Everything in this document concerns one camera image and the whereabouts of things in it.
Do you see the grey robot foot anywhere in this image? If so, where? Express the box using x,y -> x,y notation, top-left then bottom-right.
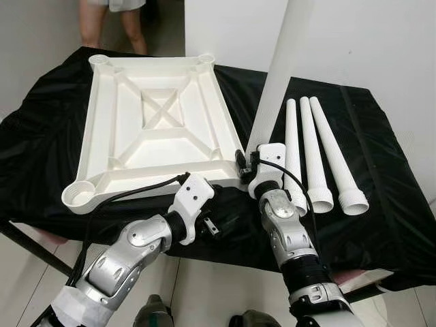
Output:
228,310 -> 280,327
133,294 -> 174,327

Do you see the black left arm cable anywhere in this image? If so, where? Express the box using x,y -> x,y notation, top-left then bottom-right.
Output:
67,172 -> 191,288

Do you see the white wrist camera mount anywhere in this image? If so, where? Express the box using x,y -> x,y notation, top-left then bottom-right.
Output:
167,172 -> 215,246
247,143 -> 287,200

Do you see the white plastic children table top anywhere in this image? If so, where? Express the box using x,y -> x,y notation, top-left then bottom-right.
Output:
61,53 -> 249,215

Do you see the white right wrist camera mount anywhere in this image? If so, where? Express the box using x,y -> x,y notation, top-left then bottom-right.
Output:
247,143 -> 287,200

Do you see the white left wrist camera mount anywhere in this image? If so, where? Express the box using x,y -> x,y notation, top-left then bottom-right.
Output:
167,172 -> 215,246

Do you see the white plastic table leg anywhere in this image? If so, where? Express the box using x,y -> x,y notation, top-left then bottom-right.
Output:
309,95 -> 371,217
244,0 -> 318,156
298,96 -> 335,214
284,99 -> 309,215

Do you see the grey robot right foot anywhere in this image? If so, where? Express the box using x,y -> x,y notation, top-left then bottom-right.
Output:
228,310 -> 280,327

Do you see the black table cloth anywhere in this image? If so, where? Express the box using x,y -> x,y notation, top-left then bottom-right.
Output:
0,46 -> 436,287

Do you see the person with bare legs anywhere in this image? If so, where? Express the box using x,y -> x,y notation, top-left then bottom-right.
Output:
77,0 -> 149,57

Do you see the grey robot left foot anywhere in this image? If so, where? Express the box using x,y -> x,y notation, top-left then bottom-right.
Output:
133,294 -> 174,327

